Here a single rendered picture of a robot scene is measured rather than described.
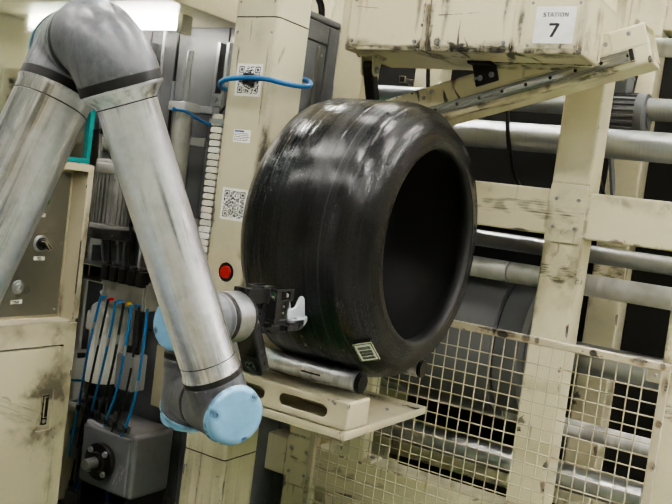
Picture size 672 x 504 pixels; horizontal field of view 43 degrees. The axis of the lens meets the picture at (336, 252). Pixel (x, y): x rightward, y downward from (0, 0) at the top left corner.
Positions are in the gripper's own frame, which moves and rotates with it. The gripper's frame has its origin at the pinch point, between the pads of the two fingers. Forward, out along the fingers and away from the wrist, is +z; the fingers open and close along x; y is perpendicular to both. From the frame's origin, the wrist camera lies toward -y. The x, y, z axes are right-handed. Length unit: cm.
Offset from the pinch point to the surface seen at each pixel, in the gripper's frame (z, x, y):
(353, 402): 10.2, -8.4, -15.7
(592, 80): 60, -32, 59
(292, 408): 8.2, 4.7, -19.9
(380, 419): 24.0, -7.8, -21.6
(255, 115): 18, 32, 41
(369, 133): 5.6, -6.6, 38.0
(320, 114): 8.9, 7.6, 41.3
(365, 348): 7.6, -10.9, -3.8
